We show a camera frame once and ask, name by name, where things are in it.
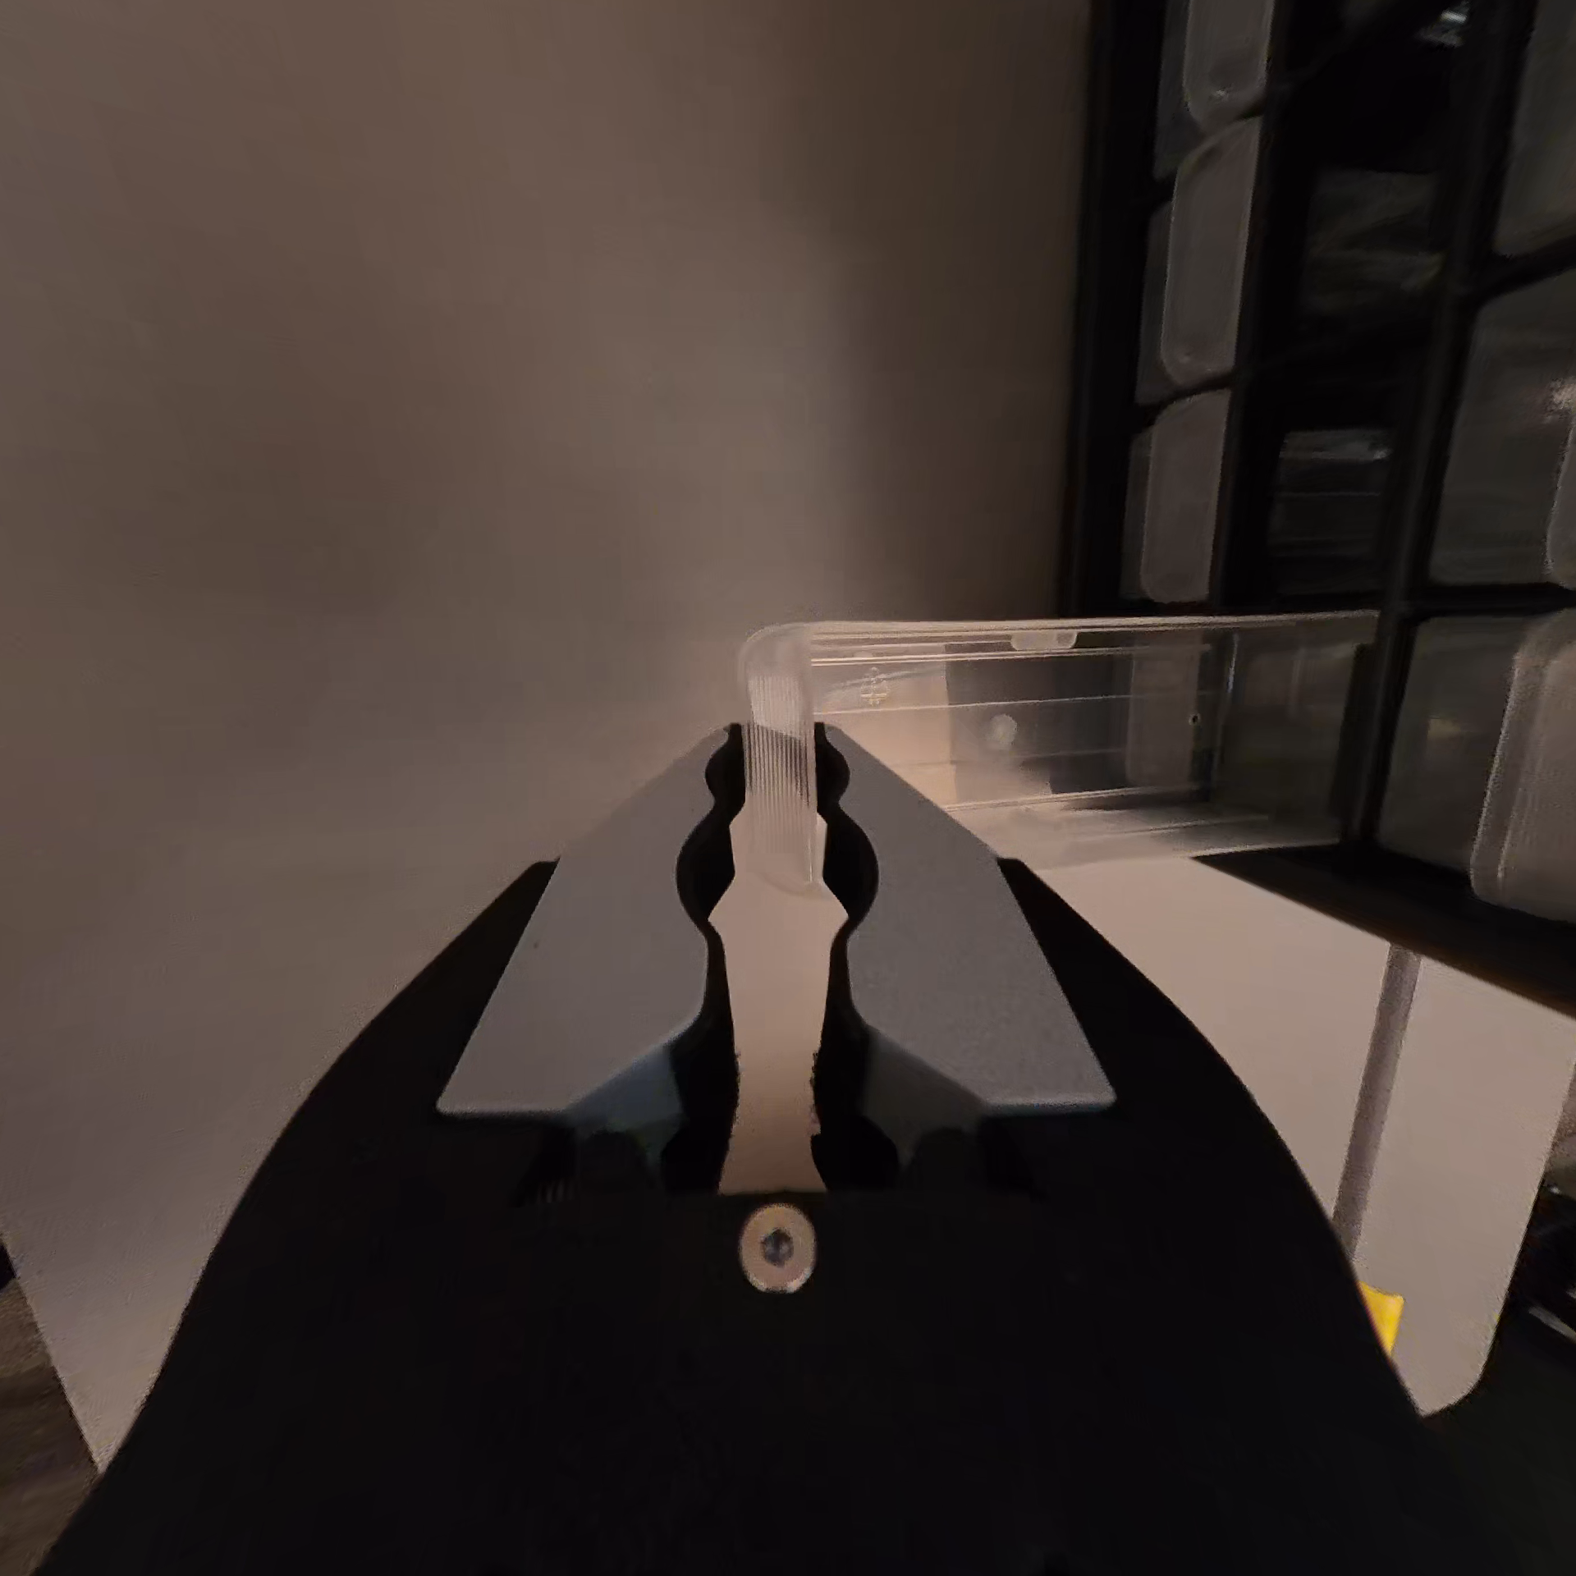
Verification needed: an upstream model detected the clear plastic drawer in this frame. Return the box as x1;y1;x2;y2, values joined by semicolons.
739;603;1384;895

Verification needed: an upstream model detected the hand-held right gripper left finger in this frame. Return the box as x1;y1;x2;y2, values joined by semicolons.
439;725;746;1189

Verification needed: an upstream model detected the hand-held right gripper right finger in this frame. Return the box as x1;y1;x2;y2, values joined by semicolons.
811;725;1114;1171

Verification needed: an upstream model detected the black drawer cabinet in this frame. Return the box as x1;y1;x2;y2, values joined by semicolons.
1059;0;1576;1027

